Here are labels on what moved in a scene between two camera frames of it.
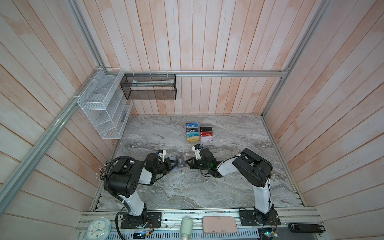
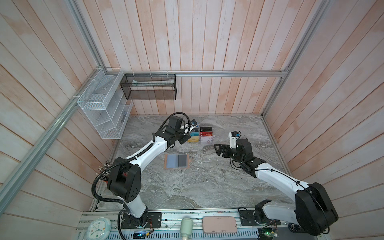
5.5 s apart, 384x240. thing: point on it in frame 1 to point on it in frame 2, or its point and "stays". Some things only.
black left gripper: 169,167 to 185,138
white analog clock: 99,229 stays
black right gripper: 192,164 to 226,148
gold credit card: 193,139 stays
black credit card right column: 206,129 stays
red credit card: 206,133 stays
